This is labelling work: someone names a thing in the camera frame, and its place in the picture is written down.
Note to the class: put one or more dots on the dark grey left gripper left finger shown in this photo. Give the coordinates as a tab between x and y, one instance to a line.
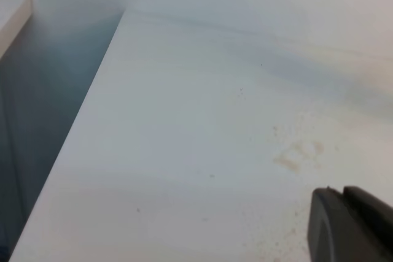
336	233

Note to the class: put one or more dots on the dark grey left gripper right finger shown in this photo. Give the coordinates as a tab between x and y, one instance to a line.
375	214

